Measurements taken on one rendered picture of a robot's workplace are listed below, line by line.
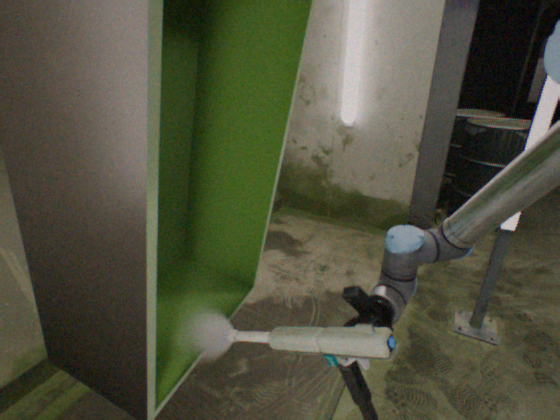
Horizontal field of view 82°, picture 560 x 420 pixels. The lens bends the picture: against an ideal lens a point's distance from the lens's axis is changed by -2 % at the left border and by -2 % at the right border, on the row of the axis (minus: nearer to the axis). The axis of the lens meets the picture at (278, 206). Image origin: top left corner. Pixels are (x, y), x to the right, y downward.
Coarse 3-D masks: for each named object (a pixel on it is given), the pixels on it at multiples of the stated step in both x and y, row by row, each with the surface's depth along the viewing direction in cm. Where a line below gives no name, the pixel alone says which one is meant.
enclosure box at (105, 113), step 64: (0, 0) 47; (64, 0) 43; (128, 0) 39; (192, 0) 92; (256, 0) 90; (0, 64) 52; (64, 64) 47; (128, 64) 42; (192, 64) 102; (256, 64) 97; (0, 128) 59; (64, 128) 52; (128, 128) 46; (192, 128) 114; (256, 128) 105; (64, 192) 58; (128, 192) 51; (192, 192) 125; (256, 192) 114; (64, 256) 66; (128, 256) 58; (192, 256) 138; (256, 256) 124; (64, 320) 77; (128, 320) 65; (128, 384) 76
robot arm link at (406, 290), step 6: (384, 276) 86; (378, 282) 87; (384, 282) 85; (390, 282) 84; (396, 282) 84; (402, 282) 83; (408, 282) 83; (414, 282) 85; (396, 288) 83; (402, 288) 83; (408, 288) 84; (414, 288) 88; (402, 294) 82; (408, 294) 84; (408, 300) 84
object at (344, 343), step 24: (240, 336) 86; (264, 336) 80; (288, 336) 73; (312, 336) 68; (336, 336) 64; (360, 336) 61; (384, 336) 58; (384, 360) 58; (360, 384) 66; (360, 408) 67
